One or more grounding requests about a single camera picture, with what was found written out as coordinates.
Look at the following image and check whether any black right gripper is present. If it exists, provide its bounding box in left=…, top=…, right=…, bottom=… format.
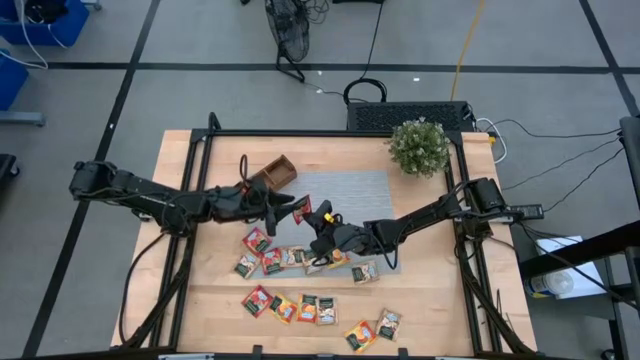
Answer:
left=305, top=199, right=351, bottom=265

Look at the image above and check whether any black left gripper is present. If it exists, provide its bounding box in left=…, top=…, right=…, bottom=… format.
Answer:
left=215, top=183, right=300, bottom=237

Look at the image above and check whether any wooden three-compartment tea box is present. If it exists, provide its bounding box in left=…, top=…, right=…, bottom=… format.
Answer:
left=249, top=153, right=299, bottom=194

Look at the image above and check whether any beige vanilla cinnamon tea packet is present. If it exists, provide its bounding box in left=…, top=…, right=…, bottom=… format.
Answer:
left=302, top=248, right=324, bottom=276

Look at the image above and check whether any grey woven placemat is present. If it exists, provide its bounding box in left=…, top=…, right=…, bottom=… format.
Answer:
left=247, top=170, right=402, bottom=280

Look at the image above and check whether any small green potted plant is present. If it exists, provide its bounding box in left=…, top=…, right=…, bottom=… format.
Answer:
left=387, top=118, right=451, bottom=177

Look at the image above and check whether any black computer case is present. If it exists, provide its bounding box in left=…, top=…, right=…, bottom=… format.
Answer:
left=346, top=100, right=476, bottom=134

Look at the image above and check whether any black floor fan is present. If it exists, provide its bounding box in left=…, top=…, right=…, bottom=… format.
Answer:
left=263, top=0, right=312, bottom=84

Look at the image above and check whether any black power adapter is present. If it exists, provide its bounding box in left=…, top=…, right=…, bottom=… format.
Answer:
left=508, top=203, right=545, bottom=222

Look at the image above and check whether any white cylindrical container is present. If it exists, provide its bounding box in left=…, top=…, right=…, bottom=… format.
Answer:
left=523, top=269, right=576, bottom=300

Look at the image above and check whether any grey metal base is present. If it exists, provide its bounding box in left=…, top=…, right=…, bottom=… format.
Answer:
left=0, top=110, right=47, bottom=127

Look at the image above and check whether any large blue plastic bin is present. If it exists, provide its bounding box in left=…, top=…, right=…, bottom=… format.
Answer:
left=0, top=0, right=91, bottom=47

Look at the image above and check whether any black chair part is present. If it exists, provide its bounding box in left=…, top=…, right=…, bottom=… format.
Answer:
left=0, top=153, right=21, bottom=195

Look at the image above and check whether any coiled black power cable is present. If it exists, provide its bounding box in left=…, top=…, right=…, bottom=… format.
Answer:
left=343, top=0, right=389, bottom=106

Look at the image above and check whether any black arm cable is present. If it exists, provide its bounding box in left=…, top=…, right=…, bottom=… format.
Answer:
left=118, top=230, right=169, bottom=347

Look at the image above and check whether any white looped cable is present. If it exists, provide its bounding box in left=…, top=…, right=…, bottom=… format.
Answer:
left=474, top=117, right=509, bottom=165

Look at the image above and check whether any yellow floor cable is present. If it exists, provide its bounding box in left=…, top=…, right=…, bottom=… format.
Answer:
left=449, top=0, right=487, bottom=101

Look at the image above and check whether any black floor cable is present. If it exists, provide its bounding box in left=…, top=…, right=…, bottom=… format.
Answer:
left=501, top=137, right=623, bottom=193
left=483, top=118, right=623, bottom=140
left=543, top=147, right=627, bottom=213

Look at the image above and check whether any black desk frame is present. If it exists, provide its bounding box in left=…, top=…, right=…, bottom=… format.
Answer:
left=518, top=219, right=640, bottom=360

